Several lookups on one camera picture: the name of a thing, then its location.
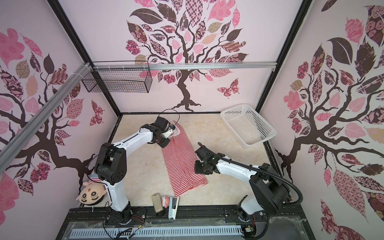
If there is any small pink toy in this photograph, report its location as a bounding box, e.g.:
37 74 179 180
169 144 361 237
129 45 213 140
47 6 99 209
162 196 170 209

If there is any white plastic mesh basket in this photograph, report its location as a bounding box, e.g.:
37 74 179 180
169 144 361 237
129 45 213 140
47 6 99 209
220 104 277 149

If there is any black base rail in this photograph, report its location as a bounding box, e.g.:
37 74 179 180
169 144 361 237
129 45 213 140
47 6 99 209
64 205 306 227

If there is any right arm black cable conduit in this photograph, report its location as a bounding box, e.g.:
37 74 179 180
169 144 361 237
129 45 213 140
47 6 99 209
197 142 304 206

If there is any red white striped tank top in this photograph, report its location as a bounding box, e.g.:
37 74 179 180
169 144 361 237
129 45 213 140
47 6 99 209
162 121 208 197

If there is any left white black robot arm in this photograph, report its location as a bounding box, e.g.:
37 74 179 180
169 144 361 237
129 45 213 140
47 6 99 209
95 117 176 224

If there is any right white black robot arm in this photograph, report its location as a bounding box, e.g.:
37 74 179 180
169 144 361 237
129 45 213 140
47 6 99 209
194 143 304 222

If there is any aluminium rail back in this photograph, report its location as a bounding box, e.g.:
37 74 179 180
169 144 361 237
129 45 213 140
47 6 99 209
93 62 277 71

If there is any white slotted cable duct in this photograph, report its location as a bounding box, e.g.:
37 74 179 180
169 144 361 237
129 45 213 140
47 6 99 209
67 226 244 240

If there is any black wire basket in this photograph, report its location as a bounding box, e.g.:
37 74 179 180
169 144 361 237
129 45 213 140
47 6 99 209
82 60 153 94

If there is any aluminium rail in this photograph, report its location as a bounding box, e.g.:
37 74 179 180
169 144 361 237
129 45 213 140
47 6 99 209
93 62 277 71
1 63 92 173

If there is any plush doll head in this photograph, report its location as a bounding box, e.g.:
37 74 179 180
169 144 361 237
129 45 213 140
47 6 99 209
76 174 107 206

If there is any tan rectangular block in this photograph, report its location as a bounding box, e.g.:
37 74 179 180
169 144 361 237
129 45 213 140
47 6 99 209
152 193 164 214

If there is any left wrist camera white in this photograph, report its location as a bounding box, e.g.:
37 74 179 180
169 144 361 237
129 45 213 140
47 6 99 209
163 125 176 139

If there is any aluminium rail left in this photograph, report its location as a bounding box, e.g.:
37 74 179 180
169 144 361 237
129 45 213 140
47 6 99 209
1 63 92 173

